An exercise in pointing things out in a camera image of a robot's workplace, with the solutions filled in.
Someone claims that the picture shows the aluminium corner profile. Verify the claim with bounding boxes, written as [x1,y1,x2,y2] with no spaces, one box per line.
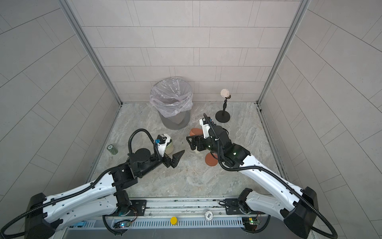
[257,0,310,106]
[58,0,122,107]

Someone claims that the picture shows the yellow round button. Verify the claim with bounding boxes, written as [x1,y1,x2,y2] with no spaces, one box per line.
[170,217,178,226]

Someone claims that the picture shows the black microphone stand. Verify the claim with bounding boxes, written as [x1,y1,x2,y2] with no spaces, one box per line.
[215,98,230,123]

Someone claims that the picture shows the aluminium corner profile left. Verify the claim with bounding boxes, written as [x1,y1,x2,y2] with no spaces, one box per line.
[58,0,122,107]

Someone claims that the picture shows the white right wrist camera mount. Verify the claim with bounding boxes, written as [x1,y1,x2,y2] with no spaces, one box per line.
[199,117,214,139]

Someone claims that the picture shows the aluminium rail frame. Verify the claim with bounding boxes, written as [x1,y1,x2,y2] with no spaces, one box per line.
[57,196,280,232]

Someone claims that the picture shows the metal mesh waste bin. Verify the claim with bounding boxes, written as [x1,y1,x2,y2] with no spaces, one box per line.
[158,110,191,130]

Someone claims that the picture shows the left circuit board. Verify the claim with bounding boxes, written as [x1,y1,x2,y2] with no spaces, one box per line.
[113,219,133,230]

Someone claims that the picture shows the red lidded rice jar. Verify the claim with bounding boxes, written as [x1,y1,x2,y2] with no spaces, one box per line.
[189,128,203,154]

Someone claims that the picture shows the clear plastic bin liner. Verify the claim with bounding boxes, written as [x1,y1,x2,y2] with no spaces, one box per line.
[149,77,194,118]

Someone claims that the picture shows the black left corrugated cable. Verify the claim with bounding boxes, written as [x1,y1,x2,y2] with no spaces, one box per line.
[0,128,159,239]

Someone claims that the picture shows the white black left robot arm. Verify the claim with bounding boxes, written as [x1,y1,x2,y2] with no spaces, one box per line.
[24,148,185,239]

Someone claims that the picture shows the circuit board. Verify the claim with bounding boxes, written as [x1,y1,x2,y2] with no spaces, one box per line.
[242,218,261,233]
[113,219,133,230]

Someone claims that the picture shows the red jar lid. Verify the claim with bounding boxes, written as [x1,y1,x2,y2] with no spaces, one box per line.
[205,152,218,167]
[189,128,204,136]

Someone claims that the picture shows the black corrugated cable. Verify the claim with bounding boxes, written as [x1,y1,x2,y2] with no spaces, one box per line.
[0,128,159,239]
[202,113,338,239]

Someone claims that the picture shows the small green can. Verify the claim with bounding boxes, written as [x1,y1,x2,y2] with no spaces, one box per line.
[106,144,118,155]

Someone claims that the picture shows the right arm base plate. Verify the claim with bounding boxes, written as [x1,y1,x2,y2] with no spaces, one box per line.
[219,198,251,215]

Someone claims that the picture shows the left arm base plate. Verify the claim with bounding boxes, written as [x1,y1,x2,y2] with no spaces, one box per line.
[112,200,147,217]

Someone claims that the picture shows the aluminium corner profile right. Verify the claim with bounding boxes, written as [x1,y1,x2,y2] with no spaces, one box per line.
[257,0,310,106]

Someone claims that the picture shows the right circuit board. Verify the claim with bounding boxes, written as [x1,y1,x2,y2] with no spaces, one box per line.
[242,218,261,233]

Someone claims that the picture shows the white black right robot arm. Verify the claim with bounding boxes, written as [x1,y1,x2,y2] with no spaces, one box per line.
[186,124,322,239]

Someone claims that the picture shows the green lidded rice jar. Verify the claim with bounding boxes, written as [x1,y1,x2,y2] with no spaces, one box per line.
[165,140,174,155]

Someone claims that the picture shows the black right corrugated cable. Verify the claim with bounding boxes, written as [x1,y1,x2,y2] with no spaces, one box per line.
[202,113,338,239]

